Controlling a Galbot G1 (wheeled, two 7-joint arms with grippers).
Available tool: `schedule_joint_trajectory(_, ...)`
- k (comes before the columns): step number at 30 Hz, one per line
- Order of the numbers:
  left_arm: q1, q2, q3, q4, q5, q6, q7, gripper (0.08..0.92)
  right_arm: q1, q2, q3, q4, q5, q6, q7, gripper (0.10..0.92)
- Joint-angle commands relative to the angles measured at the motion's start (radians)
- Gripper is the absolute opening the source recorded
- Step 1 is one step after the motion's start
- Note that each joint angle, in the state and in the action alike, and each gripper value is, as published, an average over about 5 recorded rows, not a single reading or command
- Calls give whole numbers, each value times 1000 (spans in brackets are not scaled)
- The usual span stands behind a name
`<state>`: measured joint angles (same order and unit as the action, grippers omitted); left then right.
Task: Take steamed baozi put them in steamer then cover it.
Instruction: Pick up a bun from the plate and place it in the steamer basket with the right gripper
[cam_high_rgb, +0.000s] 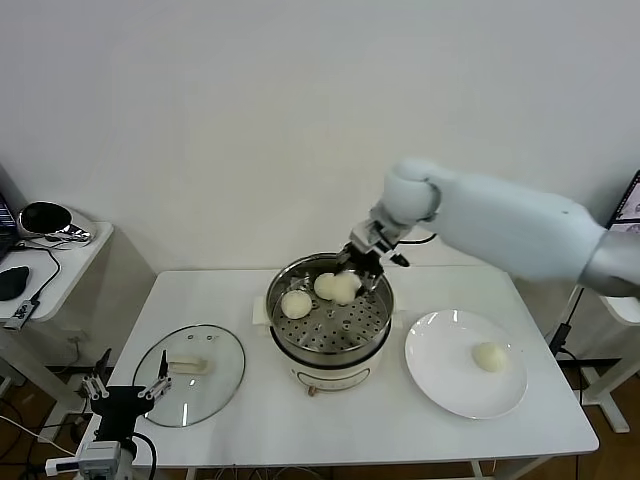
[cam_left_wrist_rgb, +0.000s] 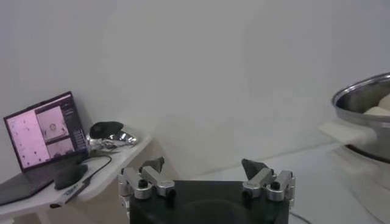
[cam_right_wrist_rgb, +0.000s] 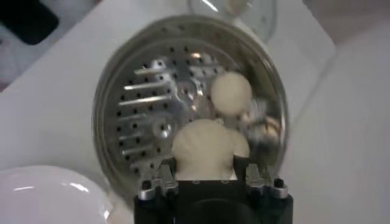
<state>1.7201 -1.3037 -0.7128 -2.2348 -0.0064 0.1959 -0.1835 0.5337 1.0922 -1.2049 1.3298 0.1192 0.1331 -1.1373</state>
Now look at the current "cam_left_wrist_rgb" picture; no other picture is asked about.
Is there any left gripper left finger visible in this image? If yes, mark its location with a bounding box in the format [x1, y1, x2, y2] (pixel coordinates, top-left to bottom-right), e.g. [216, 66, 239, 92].
[118, 156, 177, 200]

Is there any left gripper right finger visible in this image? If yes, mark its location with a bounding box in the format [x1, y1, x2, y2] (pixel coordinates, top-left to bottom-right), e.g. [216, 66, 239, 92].
[241, 158, 296, 202]

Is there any white steamed baozi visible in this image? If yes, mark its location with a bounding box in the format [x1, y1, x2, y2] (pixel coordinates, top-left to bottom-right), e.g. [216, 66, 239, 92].
[377, 93, 390, 111]
[364, 106, 390, 117]

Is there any stainless steel steamer basket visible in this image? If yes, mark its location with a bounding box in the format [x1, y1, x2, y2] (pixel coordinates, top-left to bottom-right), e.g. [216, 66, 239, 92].
[318, 72, 390, 162]

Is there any white side table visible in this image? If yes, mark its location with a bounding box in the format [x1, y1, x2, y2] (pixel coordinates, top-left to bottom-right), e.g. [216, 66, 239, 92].
[0, 133, 153, 224]

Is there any chrome headset with black visor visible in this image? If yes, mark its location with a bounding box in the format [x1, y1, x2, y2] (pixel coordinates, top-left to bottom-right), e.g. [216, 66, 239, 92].
[87, 121, 138, 152]

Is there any silver usb hub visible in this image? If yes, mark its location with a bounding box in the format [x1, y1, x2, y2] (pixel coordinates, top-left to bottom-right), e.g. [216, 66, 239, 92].
[48, 178, 92, 209]

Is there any black computer mouse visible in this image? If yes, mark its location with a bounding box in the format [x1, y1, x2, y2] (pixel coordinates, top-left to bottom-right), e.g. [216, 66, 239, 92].
[54, 164, 89, 191]

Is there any dark laptop with pink screen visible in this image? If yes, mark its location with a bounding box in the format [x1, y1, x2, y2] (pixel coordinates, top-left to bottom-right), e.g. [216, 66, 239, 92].
[0, 91, 91, 206]

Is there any thin black desk cable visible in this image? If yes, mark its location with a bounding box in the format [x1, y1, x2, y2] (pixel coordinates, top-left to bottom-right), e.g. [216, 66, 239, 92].
[80, 154, 113, 183]

